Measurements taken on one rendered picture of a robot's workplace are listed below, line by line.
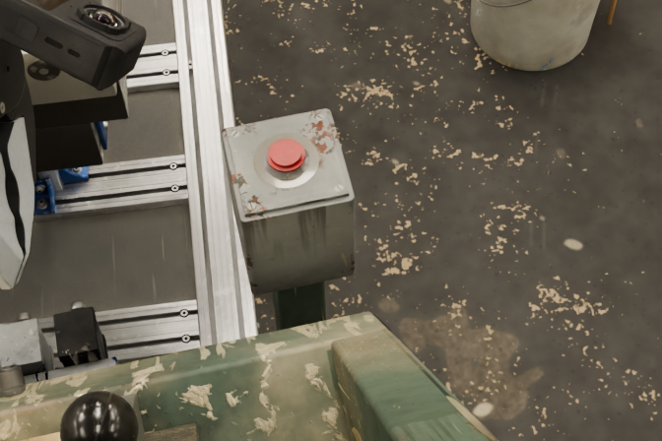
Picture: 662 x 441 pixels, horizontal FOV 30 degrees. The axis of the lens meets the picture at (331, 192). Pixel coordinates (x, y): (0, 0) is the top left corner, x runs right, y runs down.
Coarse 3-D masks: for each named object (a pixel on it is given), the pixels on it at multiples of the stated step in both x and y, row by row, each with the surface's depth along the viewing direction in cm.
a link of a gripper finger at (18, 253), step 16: (0, 160) 66; (0, 176) 65; (0, 192) 65; (0, 208) 65; (0, 224) 65; (0, 240) 65; (16, 240) 67; (0, 256) 66; (16, 256) 67; (0, 272) 67; (16, 272) 68
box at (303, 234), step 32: (256, 128) 130; (288, 128) 130; (320, 128) 130; (320, 160) 128; (256, 192) 126; (288, 192) 126; (320, 192) 126; (352, 192) 126; (256, 224) 125; (288, 224) 127; (320, 224) 128; (352, 224) 130; (256, 256) 131; (288, 256) 132; (320, 256) 134; (352, 256) 136; (256, 288) 137
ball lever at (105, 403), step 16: (80, 400) 60; (96, 400) 59; (112, 400) 60; (64, 416) 60; (80, 416) 59; (96, 416) 59; (112, 416) 59; (128, 416) 60; (64, 432) 59; (80, 432) 59; (96, 432) 58; (112, 432) 59; (128, 432) 59
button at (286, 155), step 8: (272, 144) 127; (280, 144) 127; (288, 144) 127; (296, 144) 127; (272, 152) 126; (280, 152) 126; (288, 152) 126; (296, 152) 126; (304, 152) 127; (272, 160) 126; (280, 160) 126; (288, 160) 126; (296, 160) 126; (280, 168) 126; (288, 168) 126; (296, 168) 126
